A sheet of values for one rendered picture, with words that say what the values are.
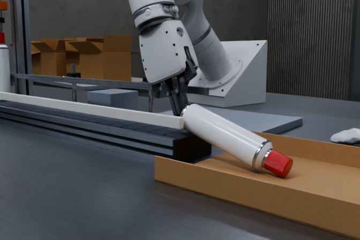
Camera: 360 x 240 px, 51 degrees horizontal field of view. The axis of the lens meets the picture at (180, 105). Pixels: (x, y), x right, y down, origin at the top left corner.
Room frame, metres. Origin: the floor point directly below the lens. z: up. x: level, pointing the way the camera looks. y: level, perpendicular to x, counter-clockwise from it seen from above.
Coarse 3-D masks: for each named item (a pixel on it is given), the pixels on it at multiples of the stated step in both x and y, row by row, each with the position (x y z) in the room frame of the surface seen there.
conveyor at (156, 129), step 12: (24, 108) 0.99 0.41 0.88; (36, 108) 0.99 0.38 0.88; (48, 108) 0.99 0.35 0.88; (84, 120) 0.82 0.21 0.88; (96, 120) 0.82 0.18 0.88; (108, 120) 0.82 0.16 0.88; (120, 120) 0.82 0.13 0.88; (156, 132) 0.69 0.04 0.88; (168, 132) 0.69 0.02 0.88; (180, 132) 0.69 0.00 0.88
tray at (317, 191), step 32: (160, 160) 0.56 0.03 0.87; (224, 160) 0.67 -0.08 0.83; (320, 160) 0.66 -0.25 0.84; (352, 160) 0.63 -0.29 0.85; (224, 192) 0.49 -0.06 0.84; (256, 192) 0.46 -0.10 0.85; (288, 192) 0.43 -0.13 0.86; (320, 192) 0.51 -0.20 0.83; (352, 192) 0.51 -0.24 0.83; (320, 224) 0.41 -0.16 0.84; (352, 224) 0.38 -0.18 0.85
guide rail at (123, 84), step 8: (48, 80) 1.04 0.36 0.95; (56, 80) 1.02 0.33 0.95; (64, 80) 0.99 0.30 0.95; (72, 80) 0.97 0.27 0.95; (80, 80) 0.95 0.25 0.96; (88, 80) 0.93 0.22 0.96; (96, 80) 0.91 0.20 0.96; (104, 80) 0.89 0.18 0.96; (112, 80) 0.88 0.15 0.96; (136, 88) 0.82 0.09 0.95; (144, 88) 0.81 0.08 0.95; (192, 88) 0.73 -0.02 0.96; (200, 88) 0.71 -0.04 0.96; (208, 88) 0.71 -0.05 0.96
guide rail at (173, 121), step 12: (0, 96) 1.06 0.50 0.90; (12, 96) 1.02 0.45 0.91; (24, 96) 0.98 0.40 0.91; (60, 108) 0.88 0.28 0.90; (72, 108) 0.84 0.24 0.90; (84, 108) 0.82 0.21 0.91; (96, 108) 0.79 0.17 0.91; (108, 108) 0.77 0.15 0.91; (120, 108) 0.76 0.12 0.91; (132, 120) 0.72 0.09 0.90; (144, 120) 0.70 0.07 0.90; (156, 120) 0.68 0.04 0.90; (168, 120) 0.66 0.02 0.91; (180, 120) 0.65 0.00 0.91
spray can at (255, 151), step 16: (192, 112) 0.66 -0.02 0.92; (208, 112) 0.66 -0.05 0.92; (192, 128) 0.65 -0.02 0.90; (208, 128) 0.63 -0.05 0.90; (224, 128) 0.62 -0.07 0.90; (240, 128) 0.62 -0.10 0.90; (224, 144) 0.61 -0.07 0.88; (240, 144) 0.59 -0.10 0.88; (256, 144) 0.58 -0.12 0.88; (240, 160) 0.60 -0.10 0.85; (256, 160) 0.58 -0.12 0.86; (272, 160) 0.57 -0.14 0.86; (288, 160) 0.56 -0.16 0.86
